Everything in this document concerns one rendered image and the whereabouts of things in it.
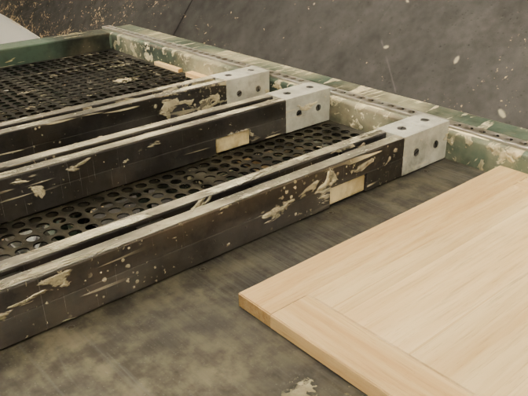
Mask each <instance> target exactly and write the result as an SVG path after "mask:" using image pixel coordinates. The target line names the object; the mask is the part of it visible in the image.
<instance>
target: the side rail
mask: <svg viewBox="0 0 528 396"><path fill-rule="evenodd" d="M109 35H110V34H109V33H108V32H106V31H101V30H92V31H81V32H76V33H71V34H66V35H55V36H50V37H45V38H35V39H29V40H24V41H19V42H9V43H4V44H0V68H5V67H10V66H15V65H20V64H28V63H33V62H38V61H46V60H51V59H56V58H60V57H69V56H74V55H78V54H83V53H92V52H96V51H101V50H110V49H111V48H110V42H109Z"/></svg>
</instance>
